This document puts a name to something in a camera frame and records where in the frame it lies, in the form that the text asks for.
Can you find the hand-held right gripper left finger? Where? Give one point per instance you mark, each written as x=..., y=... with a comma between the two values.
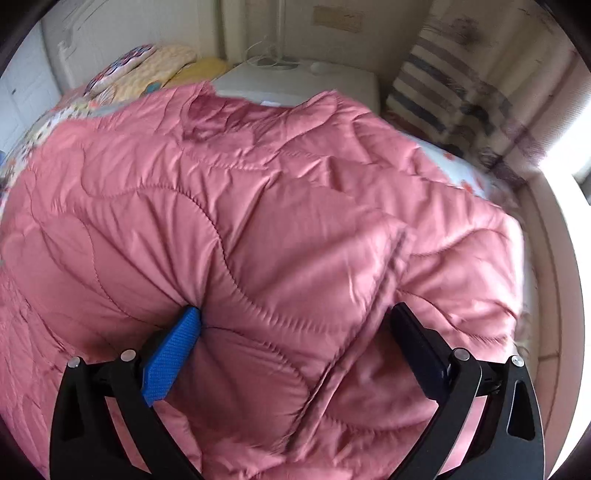
x=171, y=355

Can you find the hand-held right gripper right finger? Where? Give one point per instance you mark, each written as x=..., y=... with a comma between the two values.
x=422, y=350

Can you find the pink quilted comforter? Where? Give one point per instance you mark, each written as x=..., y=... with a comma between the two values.
x=277, y=207

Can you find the floral bed blanket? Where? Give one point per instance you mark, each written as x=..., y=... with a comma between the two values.
x=55, y=115

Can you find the striped curtain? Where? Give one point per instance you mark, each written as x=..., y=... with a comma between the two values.
x=438, y=83

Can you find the yellow pillow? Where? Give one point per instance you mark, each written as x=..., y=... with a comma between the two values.
x=207, y=69

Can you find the cream pillow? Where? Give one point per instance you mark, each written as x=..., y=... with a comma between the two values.
x=171, y=62

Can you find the patterned pillow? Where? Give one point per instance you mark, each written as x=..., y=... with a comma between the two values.
x=124, y=64

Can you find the white nightstand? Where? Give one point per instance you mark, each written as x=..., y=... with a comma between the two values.
x=295, y=81

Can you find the white wardrobe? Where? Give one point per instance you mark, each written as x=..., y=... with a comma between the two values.
x=23, y=92

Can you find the white bed headboard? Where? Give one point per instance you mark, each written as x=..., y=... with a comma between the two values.
x=115, y=27

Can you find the white lamp pole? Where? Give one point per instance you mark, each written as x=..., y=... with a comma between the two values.
x=280, y=32

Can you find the wall socket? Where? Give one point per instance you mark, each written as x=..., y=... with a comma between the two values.
x=337, y=19

